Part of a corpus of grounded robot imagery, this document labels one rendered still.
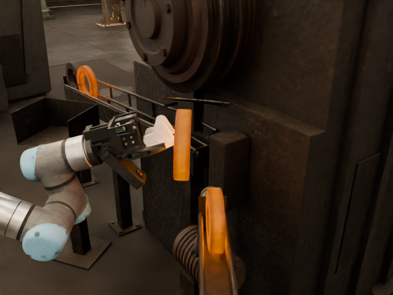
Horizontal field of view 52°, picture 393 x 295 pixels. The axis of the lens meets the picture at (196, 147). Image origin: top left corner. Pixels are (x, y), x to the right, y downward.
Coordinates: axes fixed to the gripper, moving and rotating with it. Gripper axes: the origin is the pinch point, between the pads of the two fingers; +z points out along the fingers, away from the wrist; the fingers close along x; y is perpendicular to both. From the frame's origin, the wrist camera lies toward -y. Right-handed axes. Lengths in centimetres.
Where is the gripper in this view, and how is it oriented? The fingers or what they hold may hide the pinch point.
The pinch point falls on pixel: (182, 136)
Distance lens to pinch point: 86.8
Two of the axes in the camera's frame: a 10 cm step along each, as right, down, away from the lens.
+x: -0.1, -4.4, 9.0
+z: 9.7, -2.3, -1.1
